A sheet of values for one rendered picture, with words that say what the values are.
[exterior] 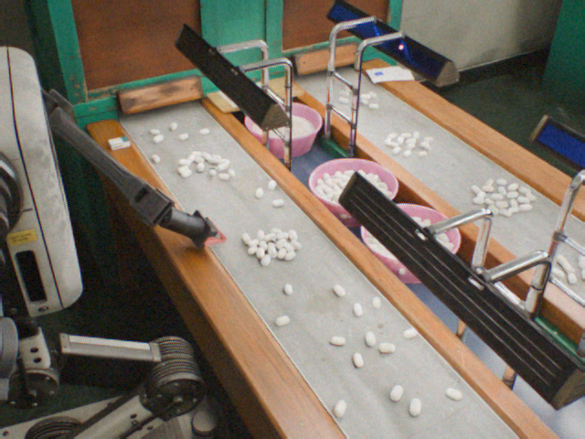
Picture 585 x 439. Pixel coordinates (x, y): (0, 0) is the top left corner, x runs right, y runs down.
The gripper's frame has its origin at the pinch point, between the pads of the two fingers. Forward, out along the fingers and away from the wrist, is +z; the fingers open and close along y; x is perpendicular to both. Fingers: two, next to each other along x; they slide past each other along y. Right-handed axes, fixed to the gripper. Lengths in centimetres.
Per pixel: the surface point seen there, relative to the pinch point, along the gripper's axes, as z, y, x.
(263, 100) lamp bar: -9.4, 6.9, -36.4
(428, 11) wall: 165, 164, -115
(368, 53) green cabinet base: 74, 81, -68
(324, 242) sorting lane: 20.5, -11.4, -13.9
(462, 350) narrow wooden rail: 24, -61, -19
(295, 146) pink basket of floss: 35, 39, -26
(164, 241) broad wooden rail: -11.0, 5.9, 9.0
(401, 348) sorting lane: 18, -53, -11
